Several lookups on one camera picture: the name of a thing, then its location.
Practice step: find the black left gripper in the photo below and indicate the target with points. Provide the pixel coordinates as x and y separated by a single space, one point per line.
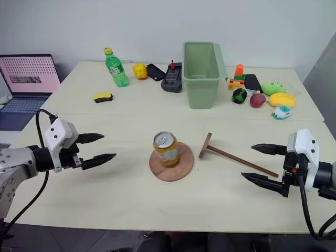
68 158

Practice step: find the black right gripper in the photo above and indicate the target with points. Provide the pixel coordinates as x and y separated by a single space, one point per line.
294 168

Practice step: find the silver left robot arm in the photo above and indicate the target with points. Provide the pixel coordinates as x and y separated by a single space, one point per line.
18 162

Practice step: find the wooden T-shaped stick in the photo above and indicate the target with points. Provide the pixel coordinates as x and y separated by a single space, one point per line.
236 159

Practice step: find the round wooden coaster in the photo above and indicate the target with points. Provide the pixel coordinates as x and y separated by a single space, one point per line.
183 168

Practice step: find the yellow and black sponge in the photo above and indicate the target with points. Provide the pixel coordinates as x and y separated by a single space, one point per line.
103 97

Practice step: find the white and teal toy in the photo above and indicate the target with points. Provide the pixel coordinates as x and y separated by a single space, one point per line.
281 112

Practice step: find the dark red toy fruit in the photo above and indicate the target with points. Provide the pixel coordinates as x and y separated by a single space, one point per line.
257 100

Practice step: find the yellow plush mango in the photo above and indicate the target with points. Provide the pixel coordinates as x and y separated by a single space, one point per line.
282 100

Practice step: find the yellow drink can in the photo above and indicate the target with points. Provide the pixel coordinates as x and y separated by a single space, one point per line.
166 152

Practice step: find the green and black toy ball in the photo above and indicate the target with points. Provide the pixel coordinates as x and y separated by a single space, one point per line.
239 96

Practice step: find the green plush toy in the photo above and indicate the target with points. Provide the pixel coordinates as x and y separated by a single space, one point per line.
273 88

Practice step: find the green plastic soda bottle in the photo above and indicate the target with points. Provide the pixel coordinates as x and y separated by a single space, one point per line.
115 71

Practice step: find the black smartphone on white box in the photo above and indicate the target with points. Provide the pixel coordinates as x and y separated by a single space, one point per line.
252 82

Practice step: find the yellow toy pepper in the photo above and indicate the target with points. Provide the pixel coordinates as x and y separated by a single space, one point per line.
140 71

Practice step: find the colourful toy brick figure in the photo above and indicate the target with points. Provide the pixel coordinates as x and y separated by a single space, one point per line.
236 81

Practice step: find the grey panel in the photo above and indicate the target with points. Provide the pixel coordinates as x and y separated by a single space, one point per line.
321 86

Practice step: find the green plastic bin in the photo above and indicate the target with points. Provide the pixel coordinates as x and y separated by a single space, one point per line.
200 90

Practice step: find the blue laptop with pink screen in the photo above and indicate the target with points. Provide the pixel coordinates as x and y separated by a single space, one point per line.
29 71

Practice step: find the white crumpled object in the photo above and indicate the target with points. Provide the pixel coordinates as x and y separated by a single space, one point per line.
5 99

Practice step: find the black handheld game controller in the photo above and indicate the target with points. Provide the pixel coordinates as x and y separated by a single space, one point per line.
172 81

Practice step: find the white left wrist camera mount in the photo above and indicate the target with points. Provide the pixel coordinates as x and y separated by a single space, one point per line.
56 134

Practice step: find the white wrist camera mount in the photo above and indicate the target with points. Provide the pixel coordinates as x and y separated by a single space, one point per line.
305 147
56 134

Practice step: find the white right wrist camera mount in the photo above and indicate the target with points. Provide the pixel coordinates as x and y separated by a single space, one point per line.
305 147

